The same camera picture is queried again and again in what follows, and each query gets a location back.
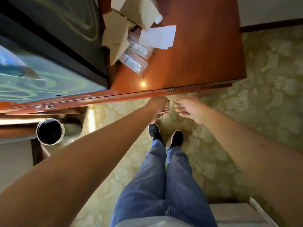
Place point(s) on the person's left black shoe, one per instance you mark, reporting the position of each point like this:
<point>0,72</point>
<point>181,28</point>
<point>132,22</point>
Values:
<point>154,132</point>

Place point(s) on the person's grey shirt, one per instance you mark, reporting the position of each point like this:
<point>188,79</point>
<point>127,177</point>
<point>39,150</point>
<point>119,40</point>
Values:
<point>153,222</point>

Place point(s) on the person's right hand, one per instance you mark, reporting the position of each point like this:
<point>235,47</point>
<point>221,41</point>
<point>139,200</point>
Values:
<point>191,107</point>

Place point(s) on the person's black shoe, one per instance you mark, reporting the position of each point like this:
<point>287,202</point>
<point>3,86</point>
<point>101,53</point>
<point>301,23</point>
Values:
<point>176,139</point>
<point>154,132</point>

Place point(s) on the grey mini fridge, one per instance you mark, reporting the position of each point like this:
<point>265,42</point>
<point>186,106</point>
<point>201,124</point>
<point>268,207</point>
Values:
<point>59,33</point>

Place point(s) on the white paper slip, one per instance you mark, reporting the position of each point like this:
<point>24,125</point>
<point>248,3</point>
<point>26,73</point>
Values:
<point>158,37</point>

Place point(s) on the person's left forearm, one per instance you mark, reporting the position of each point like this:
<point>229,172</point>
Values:
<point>71,167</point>

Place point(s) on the person's right black shoe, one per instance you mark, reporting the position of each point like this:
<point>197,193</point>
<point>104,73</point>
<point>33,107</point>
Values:
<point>176,139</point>

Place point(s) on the person's right forearm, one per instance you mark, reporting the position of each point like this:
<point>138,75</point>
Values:
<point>255,160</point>

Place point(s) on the person's legs in blue jeans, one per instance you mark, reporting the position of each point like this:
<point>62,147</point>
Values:
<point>165,186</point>

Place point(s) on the round metal trash bin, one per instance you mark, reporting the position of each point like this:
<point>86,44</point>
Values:
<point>49,131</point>

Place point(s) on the brown cardboard pieces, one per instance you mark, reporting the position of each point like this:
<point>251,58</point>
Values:
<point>116,28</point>
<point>139,11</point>
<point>118,51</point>

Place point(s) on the person's left hand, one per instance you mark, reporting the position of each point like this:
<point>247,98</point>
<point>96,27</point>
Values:
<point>158,107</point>

